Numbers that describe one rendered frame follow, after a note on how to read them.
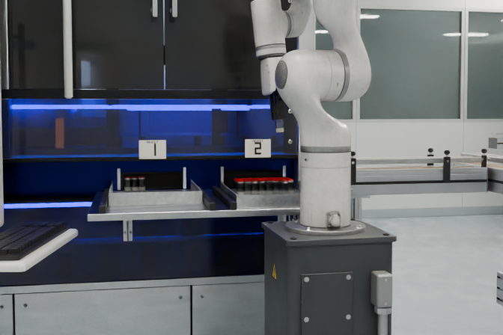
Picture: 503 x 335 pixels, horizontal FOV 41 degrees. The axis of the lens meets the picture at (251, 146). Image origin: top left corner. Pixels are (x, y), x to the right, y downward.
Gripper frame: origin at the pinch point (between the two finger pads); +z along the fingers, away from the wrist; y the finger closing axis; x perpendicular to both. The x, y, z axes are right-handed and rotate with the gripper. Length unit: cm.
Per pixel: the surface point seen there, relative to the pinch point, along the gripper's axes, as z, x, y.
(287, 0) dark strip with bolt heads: -36.2, 16.0, -29.3
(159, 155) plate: 9.0, -30.5, -33.5
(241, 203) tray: 23.2, -14.3, 4.4
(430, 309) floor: 121, 127, -169
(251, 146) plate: 9.9, -1.0, -31.5
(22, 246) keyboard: 25, -70, 16
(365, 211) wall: 110, 225, -479
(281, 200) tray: 24.0, -3.4, 5.2
